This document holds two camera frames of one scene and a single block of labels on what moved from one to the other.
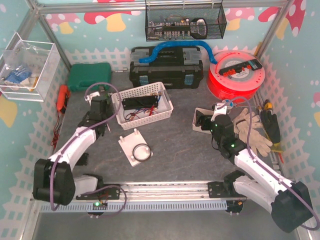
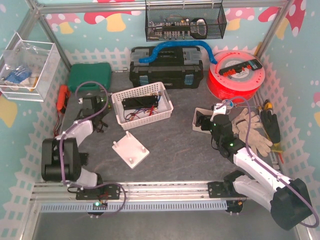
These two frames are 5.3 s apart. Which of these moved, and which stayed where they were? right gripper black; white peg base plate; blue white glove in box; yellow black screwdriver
Moved: white peg base plate
Stayed: right gripper black; yellow black screwdriver; blue white glove in box
